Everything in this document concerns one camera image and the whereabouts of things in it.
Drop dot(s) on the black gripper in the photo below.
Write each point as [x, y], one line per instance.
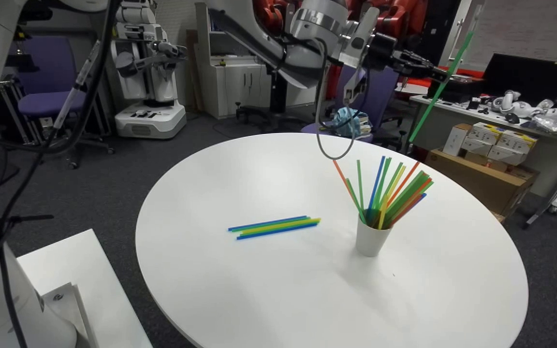
[382, 50]

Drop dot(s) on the long green straw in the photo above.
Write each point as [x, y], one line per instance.
[431, 110]

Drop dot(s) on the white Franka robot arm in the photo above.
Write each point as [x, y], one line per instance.
[318, 19]

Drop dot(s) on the red straw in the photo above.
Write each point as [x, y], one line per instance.
[403, 184]

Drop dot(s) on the blue straw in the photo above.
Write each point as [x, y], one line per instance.
[376, 182]
[278, 230]
[423, 197]
[270, 222]

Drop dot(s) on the yellow straw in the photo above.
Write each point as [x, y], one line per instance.
[392, 193]

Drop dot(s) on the thin green straw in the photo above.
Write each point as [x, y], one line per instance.
[361, 184]

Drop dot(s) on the thin orange straw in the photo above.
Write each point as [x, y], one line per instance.
[347, 184]

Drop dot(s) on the white mug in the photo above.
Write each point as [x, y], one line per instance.
[373, 238]

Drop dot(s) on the yellow-green straw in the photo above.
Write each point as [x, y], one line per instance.
[282, 226]

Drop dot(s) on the red low seat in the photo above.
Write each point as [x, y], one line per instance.
[421, 79]

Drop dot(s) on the purple office chair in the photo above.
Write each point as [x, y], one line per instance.
[48, 77]
[382, 89]

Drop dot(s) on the red chair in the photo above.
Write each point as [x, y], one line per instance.
[272, 12]
[402, 16]

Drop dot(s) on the black bag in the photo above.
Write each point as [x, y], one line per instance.
[465, 89]

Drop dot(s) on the small black desk device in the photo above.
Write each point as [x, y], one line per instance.
[483, 101]

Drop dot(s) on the white carton box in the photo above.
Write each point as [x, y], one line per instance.
[456, 137]

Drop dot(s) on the teal crumpled cloth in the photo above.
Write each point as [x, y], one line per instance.
[351, 122]

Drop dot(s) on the white office desk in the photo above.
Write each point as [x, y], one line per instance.
[485, 128]

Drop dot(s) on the white packet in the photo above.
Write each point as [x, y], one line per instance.
[485, 139]
[516, 147]

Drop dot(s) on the black computer monitor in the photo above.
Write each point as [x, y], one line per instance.
[531, 76]

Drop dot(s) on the brown cardboard box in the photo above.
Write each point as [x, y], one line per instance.
[483, 180]

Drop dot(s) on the white machine cabinet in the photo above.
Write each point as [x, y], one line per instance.
[233, 83]

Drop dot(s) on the white mobile robot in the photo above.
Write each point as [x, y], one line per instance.
[148, 70]

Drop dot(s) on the white side cabinet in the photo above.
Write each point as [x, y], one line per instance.
[92, 282]

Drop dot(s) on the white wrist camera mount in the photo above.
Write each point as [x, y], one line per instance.
[359, 35]

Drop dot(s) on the grey metal bracket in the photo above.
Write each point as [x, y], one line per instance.
[73, 311]

